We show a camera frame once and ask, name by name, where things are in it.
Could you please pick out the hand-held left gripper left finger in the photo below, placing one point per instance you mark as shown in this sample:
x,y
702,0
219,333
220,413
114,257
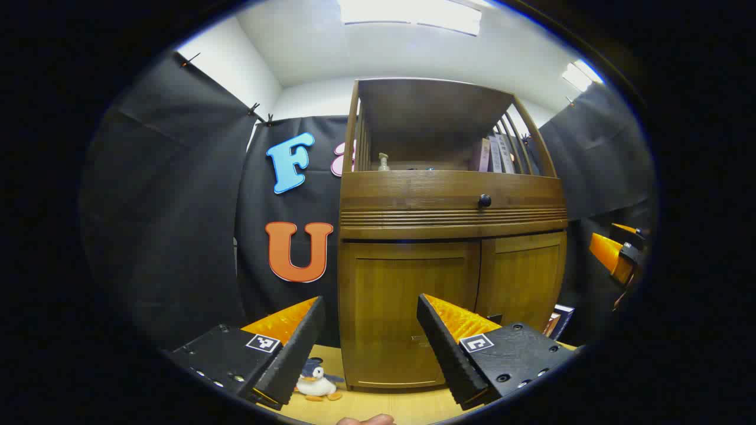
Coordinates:
x,y
295,354

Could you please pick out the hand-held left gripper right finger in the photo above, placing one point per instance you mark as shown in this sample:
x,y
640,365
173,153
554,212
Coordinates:
x,y
449,354

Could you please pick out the wooden double-door shoe cabinet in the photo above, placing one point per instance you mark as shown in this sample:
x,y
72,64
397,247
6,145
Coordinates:
x,y
425,106

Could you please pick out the grey book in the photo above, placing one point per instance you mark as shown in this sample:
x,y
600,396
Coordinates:
x,y
507,153

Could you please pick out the lavender book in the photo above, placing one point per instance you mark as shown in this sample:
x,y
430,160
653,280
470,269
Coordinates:
x,y
496,154

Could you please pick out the wooden shoe cabinet door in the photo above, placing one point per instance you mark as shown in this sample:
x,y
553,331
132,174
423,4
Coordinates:
x,y
384,295
522,277

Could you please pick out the wooden cabinet drawer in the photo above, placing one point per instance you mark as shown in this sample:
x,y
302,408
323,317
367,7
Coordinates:
x,y
413,192

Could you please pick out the small ceiling light panel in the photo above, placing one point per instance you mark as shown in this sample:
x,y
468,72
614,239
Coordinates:
x,y
579,75

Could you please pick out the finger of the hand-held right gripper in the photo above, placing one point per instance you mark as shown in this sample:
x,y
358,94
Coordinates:
x,y
605,251
626,228

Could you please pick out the red book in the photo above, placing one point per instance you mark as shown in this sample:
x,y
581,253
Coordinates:
x,y
552,326

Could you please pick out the black round drawer knob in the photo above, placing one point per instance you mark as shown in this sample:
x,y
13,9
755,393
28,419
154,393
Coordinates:
x,y
484,200

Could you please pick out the pump soap bottle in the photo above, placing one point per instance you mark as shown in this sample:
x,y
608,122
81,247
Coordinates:
x,y
384,162

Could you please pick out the dark blue book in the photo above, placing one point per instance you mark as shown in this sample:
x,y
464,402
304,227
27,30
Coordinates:
x,y
564,321

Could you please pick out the penguin plush toy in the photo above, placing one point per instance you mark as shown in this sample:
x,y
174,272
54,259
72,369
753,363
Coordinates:
x,y
316,383

